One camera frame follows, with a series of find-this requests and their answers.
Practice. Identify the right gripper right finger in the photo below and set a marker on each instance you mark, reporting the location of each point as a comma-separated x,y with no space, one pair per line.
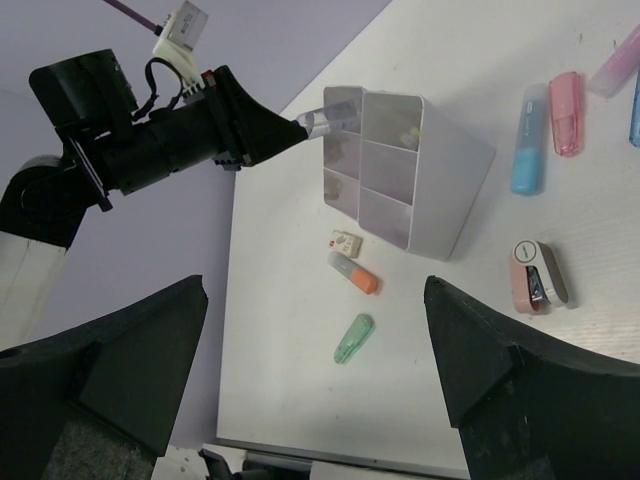
528,405

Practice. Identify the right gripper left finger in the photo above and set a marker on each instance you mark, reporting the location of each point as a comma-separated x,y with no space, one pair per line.
99,401

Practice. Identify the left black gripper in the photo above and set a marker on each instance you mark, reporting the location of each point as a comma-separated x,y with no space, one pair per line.
115,144

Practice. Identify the blue white glue tube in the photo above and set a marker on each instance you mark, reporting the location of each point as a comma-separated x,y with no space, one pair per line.
329,119

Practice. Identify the pink small stapler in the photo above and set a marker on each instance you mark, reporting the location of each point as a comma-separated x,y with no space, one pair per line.
536,279

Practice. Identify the white eraser with sleeve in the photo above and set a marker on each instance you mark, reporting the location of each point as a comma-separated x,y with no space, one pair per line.
345,243

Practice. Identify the orange highlighter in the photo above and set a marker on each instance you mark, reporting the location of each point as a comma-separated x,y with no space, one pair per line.
361,278

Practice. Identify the green highlighter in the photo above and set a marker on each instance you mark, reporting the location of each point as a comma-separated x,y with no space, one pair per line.
354,338

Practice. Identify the light blue highlighter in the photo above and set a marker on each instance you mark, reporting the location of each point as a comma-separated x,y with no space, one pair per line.
527,159

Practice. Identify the blue usb-like highlighter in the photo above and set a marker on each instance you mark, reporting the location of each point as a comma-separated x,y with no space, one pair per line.
634,131

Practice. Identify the pink highlighter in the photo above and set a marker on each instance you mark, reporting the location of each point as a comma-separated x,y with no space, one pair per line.
566,96

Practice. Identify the purple highlighter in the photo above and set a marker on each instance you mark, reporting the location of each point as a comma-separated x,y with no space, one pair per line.
618,68

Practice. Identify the yellow white pen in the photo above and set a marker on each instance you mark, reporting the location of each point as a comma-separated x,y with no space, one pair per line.
411,138

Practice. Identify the white compartment organizer box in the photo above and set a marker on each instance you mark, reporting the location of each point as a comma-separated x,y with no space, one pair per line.
418,201

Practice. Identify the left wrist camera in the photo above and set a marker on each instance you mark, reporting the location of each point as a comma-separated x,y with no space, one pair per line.
177,40

